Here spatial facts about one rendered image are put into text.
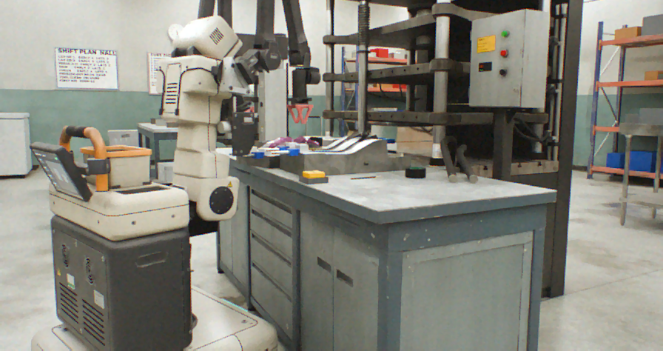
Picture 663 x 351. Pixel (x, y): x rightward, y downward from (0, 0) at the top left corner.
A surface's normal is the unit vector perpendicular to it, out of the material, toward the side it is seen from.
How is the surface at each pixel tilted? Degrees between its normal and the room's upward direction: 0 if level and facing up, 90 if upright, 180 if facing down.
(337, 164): 90
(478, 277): 90
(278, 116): 90
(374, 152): 90
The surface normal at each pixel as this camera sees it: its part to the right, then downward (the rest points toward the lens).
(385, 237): -0.88, 0.05
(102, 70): 0.47, 0.11
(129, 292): 0.73, 0.09
